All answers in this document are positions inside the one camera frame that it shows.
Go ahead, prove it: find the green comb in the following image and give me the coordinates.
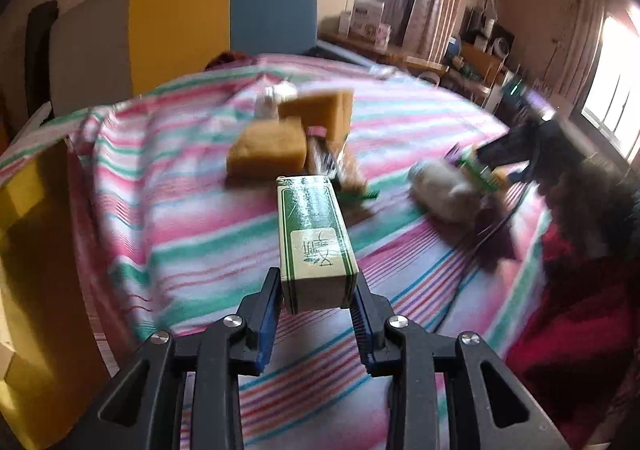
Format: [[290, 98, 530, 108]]
[[339, 189, 382, 204]]

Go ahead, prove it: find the small white and pink box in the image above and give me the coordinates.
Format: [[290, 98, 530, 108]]
[[367, 22, 392, 49]]

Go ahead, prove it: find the sunlit side window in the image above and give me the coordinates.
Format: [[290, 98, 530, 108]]
[[581, 4, 640, 161]]

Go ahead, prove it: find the wooden desk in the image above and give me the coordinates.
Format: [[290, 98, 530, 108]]
[[319, 30, 451, 76]]

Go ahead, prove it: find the wooden shelf unit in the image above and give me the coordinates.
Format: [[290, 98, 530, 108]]
[[450, 4, 516, 98]]

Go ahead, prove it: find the striped bedsheet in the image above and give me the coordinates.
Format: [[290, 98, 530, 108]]
[[0, 52, 556, 450]]

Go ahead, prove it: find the blue headboard panel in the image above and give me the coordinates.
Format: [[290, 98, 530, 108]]
[[230, 0, 319, 56]]

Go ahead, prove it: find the green and yellow packet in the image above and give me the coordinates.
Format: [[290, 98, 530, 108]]
[[459, 152, 509, 191]]

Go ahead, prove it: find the white plastic bag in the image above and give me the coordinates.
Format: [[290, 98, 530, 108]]
[[409, 161, 488, 223]]

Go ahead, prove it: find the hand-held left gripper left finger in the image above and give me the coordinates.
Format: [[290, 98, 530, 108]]
[[65, 267, 286, 450]]

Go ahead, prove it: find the black cable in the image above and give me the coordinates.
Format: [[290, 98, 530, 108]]
[[434, 180, 532, 333]]

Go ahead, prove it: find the yellow sponge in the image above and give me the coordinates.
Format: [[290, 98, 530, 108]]
[[226, 117, 307, 181], [277, 88, 355, 147]]

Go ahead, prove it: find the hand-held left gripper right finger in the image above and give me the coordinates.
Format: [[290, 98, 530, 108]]
[[350, 280, 571, 450]]

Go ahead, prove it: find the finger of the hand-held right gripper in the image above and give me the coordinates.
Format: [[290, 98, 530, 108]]
[[476, 127, 536, 167]]

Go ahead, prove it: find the red blanket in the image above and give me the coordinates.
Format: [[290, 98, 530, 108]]
[[502, 225, 640, 450]]

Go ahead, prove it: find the yellow side board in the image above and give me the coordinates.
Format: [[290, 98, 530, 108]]
[[0, 140, 117, 450]]

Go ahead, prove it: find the green and cream carton box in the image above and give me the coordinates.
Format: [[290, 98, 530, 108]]
[[276, 175, 360, 315]]

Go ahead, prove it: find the black headboard panel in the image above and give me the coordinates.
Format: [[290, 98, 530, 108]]
[[25, 0, 60, 117]]

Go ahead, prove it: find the rust red fuzzy pillow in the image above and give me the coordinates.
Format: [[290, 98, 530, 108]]
[[204, 50, 257, 71]]

